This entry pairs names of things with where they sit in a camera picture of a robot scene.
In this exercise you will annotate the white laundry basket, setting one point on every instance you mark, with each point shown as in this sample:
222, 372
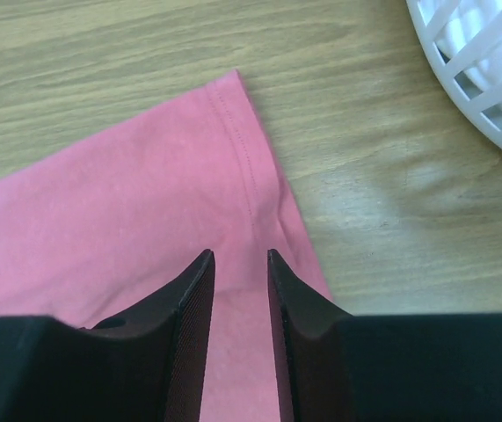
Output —
475, 70

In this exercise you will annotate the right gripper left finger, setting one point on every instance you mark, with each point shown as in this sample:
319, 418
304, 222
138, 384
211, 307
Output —
146, 363

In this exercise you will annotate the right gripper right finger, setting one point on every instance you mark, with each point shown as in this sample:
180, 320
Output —
334, 366

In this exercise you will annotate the red t shirt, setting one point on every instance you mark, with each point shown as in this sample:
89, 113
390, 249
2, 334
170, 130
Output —
93, 229

